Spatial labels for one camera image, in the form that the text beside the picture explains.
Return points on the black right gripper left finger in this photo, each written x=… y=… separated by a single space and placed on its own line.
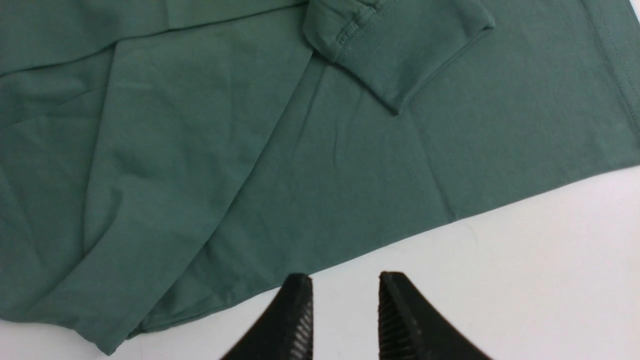
x=285 y=330

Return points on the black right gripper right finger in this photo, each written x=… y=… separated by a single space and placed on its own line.
x=411 y=328

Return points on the green long-sleeve top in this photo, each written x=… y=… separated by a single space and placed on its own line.
x=162 y=160

